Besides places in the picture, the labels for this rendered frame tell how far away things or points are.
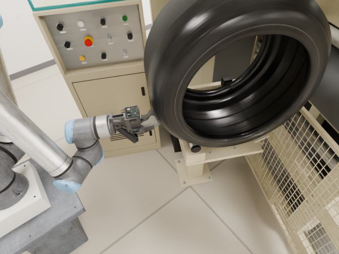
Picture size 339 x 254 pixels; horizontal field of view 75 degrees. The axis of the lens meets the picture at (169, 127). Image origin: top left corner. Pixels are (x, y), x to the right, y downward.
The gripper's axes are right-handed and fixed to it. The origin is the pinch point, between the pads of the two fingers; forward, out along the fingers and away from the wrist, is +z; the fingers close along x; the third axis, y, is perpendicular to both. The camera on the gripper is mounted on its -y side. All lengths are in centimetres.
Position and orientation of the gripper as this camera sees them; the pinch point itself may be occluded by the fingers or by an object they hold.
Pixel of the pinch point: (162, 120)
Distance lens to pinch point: 90.1
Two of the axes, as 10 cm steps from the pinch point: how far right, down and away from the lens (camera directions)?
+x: -1.8, -7.2, 6.7
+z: 9.8, -1.6, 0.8
